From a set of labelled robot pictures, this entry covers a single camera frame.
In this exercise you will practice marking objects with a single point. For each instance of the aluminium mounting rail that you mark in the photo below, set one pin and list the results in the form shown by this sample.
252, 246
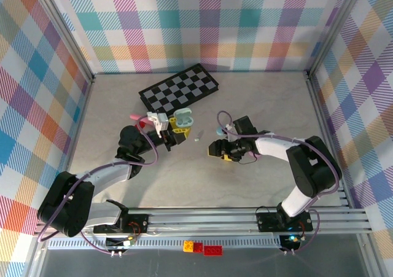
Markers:
199, 220

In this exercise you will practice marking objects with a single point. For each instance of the aluminium frame side rail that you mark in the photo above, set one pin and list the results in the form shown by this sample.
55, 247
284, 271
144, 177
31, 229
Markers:
77, 135
324, 117

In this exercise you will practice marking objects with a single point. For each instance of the pink toy microphone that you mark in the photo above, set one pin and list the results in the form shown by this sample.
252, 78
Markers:
135, 116

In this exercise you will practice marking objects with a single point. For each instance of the black grey folding chessboard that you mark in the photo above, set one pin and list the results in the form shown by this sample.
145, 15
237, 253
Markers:
179, 89

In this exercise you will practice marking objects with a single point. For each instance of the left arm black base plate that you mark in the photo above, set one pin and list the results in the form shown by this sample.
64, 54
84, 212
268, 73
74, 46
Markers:
138, 220

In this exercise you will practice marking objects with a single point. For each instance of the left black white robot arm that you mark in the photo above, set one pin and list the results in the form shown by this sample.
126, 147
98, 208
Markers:
110, 172

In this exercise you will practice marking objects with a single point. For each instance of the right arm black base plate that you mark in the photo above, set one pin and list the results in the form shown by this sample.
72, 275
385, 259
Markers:
267, 221

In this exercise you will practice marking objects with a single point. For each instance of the yellow building brick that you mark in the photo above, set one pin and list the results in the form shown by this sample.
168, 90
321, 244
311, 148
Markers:
188, 246

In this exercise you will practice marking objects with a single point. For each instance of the red plastic building brick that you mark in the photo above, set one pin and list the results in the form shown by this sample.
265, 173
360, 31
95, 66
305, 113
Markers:
142, 123

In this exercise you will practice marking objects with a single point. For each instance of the long red building brick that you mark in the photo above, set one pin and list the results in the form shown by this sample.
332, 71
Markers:
213, 251

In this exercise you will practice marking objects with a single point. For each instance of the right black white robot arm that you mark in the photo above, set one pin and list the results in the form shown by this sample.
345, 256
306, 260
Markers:
273, 148

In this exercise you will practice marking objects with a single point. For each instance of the aluminium frame corner post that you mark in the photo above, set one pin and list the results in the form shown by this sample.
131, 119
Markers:
334, 28
69, 31

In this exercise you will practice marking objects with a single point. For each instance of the dark red building brick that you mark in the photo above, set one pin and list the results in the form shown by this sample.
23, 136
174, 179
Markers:
198, 247

